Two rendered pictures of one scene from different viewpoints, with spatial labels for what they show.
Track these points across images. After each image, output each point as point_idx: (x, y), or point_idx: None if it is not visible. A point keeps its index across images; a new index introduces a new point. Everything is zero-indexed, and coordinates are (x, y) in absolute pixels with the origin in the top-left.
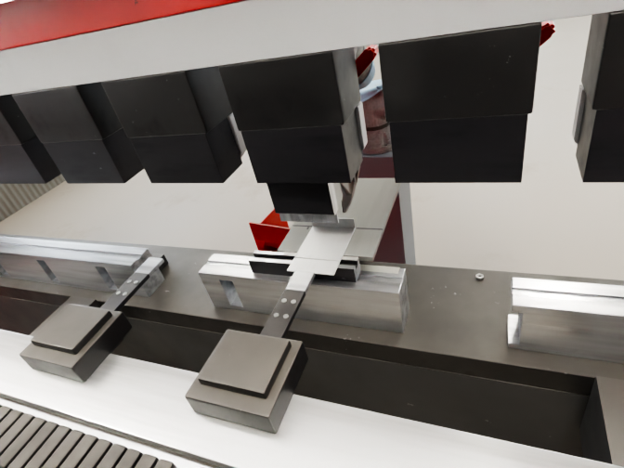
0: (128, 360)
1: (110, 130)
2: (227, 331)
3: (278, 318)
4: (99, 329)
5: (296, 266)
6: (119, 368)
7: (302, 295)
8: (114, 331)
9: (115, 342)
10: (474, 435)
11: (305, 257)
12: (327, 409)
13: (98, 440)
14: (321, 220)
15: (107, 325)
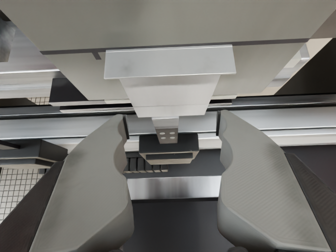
0: (75, 144)
1: None
2: (146, 160)
3: (166, 138)
4: (44, 160)
5: (148, 114)
6: (76, 145)
7: (177, 130)
8: (48, 152)
9: (51, 146)
10: (290, 135)
11: (152, 105)
12: (215, 139)
13: (130, 171)
14: (200, 181)
15: (45, 159)
